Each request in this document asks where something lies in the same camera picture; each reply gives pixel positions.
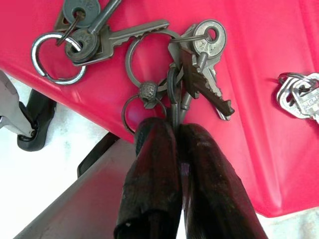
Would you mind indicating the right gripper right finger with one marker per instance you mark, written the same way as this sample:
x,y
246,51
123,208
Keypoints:
x,y
214,189

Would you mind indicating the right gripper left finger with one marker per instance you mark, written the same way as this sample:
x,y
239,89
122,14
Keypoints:
x,y
152,174

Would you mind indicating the key bunch with metal bead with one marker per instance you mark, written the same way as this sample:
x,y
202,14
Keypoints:
x,y
210,42

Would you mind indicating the red plastic stool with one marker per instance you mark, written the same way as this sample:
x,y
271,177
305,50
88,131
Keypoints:
x,y
249,124

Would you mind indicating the small silver key bunch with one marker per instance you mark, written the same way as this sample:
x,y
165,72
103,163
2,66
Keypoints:
x,y
299,99

